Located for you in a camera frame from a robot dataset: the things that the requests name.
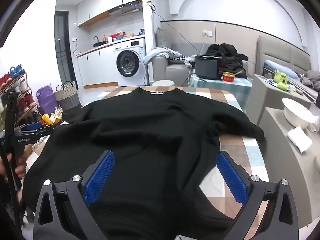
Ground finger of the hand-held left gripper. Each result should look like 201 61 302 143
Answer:
25 125 56 139
19 122 43 132

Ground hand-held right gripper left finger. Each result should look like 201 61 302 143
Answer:
32 150 117 240

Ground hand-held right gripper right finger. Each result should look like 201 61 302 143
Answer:
216 151 300 240

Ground black knit sweater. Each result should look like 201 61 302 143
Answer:
22 87 265 240

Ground grey clothes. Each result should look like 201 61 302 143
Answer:
143 47 183 64

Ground person's left hand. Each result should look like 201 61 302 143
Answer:
14 152 27 179

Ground white trash bin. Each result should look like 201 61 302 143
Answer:
40 107 63 127

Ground metal shoe rack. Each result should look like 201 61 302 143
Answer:
0 66 40 130

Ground checkered tablecloth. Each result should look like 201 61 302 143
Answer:
32 85 272 240

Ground purple bag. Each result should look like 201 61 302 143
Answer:
36 87 58 115

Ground woven basket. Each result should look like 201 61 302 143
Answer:
54 81 82 112

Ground grey low cabinet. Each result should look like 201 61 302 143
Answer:
246 74 313 130
259 106 320 228

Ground black door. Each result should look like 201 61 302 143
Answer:
54 10 78 93

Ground white towel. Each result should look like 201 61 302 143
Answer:
287 126 313 153

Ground white kitchen base cabinet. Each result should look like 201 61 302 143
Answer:
76 45 119 89

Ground white bowl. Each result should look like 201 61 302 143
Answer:
282 97 316 128

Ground green toy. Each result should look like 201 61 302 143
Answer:
273 69 288 90

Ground white washing machine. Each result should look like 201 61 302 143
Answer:
112 38 148 87

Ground black cooker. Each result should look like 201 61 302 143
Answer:
195 54 223 79

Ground blue pillow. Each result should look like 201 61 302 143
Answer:
264 59 299 78

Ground black jacket pile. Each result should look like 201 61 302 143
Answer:
207 43 249 79

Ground grey sofa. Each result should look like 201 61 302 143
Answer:
151 54 250 87

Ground grey blanket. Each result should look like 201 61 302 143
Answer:
299 70 320 92

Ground houndstooth pillow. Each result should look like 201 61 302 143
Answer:
170 55 194 64

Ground grey bed headboard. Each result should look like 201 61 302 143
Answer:
255 35 312 78

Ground range hood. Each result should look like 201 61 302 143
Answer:
108 1 143 15

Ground black cable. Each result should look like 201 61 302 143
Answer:
0 150 23 233

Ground white wall cabinets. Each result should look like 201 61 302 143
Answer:
76 0 150 27

